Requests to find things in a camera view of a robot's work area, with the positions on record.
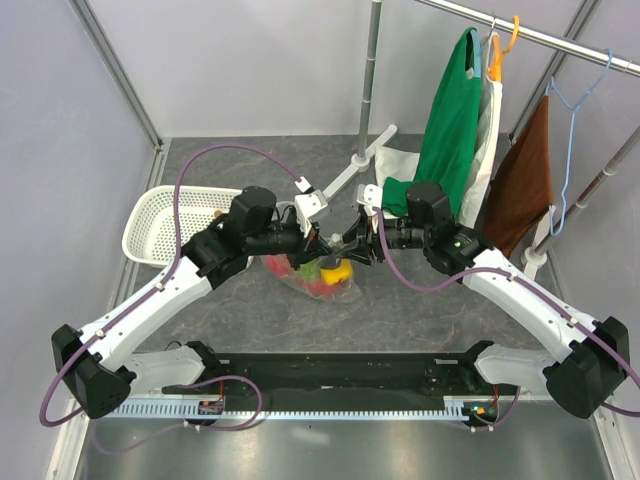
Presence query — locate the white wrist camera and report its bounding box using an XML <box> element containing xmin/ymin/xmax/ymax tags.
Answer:
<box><xmin>294</xmin><ymin>176</ymin><xmax>330</xmax><ymax>232</ymax></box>
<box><xmin>355</xmin><ymin>184</ymin><xmax>383</xmax><ymax>217</ymax></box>

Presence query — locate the grey slotted cable duct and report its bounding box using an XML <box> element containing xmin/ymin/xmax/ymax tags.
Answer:
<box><xmin>106</xmin><ymin>397</ymin><xmax>469</xmax><ymax>422</ymax></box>

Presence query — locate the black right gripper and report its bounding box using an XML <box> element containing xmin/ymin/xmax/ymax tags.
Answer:
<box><xmin>336</xmin><ymin>209</ymin><xmax>430</xmax><ymax>268</ymax></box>

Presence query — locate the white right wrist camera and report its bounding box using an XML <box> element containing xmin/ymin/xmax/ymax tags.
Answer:
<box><xmin>355</xmin><ymin>184</ymin><xmax>383</xmax><ymax>217</ymax></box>

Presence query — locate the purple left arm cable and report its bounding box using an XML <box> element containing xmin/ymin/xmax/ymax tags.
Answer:
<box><xmin>38</xmin><ymin>143</ymin><xmax>311</xmax><ymax>455</ymax></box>

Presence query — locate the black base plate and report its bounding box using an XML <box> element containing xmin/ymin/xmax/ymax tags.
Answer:
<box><xmin>160</xmin><ymin>349</ymin><xmax>521</xmax><ymax>414</ymax></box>

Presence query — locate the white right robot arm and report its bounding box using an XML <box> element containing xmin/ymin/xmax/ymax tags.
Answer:
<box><xmin>346</xmin><ymin>183</ymin><xmax>639</xmax><ymax>419</ymax></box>

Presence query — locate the orange clothes hanger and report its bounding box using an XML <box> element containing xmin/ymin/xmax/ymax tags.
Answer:
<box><xmin>487</xmin><ymin>15</ymin><xmax>520</xmax><ymax>83</ymax></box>

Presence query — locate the yellow bell pepper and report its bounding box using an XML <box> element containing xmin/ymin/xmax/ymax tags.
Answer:
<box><xmin>320</xmin><ymin>259</ymin><xmax>353</xmax><ymax>286</ymax></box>

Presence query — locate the clear dotted zip bag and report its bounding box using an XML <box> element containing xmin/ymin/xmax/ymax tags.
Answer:
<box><xmin>261</xmin><ymin>254</ymin><xmax>362</xmax><ymax>303</ymax></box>

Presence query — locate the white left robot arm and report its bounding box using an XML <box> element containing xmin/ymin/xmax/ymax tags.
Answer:
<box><xmin>51</xmin><ymin>184</ymin><xmax>331</xmax><ymax>419</ymax></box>

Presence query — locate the green grape bunch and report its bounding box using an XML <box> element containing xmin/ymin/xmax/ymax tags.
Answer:
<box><xmin>295</xmin><ymin>258</ymin><xmax>322</xmax><ymax>283</ymax></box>

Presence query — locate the red chili pepper green stem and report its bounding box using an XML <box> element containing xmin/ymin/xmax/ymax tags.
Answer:
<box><xmin>302</xmin><ymin>279</ymin><xmax>340</xmax><ymax>299</ymax></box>

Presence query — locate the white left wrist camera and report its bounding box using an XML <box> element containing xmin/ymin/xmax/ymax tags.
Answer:
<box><xmin>294</xmin><ymin>176</ymin><xmax>330</xmax><ymax>232</ymax></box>

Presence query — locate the brown towel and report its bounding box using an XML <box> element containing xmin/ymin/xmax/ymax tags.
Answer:
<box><xmin>482</xmin><ymin>96</ymin><xmax>553</xmax><ymax>257</ymax></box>

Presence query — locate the red apple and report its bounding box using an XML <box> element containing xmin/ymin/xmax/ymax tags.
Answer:
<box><xmin>262</xmin><ymin>254</ymin><xmax>294</xmax><ymax>278</ymax></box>

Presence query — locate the white perforated plastic basket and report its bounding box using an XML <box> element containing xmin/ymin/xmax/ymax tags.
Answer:
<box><xmin>121</xmin><ymin>185</ymin><xmax>241</xmax><ymax>268</ymax></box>

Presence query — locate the blue wire hanger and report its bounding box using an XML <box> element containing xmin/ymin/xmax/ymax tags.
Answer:
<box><xmin>544</xmin><ymin>48</ymin><xmax>614</xmax><ymax>238</ymax></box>

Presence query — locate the green shirt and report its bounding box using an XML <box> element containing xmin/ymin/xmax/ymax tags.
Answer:
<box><xmin>382</xmin><ymin>27</ymin><xmax>482</xmax><ymax>216</ymax></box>

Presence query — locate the grey clothes rack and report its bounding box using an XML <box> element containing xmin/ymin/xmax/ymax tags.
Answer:
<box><xmin>323</xmin><ymin>0</ymin><xmax>639</xmax><ymax>274</ymax></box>

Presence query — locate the white garment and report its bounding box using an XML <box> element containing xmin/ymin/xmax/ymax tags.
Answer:
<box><xmin>373</xmin><ymin>69</ymin><xmax>503</xmax><ymax>231</ymax></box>

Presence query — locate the dark purple fruit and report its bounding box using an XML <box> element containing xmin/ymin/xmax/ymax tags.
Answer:
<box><xmin>321</xmin><ymin>254</ymin><xmax>341</xmax><ymax>270</ymax></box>

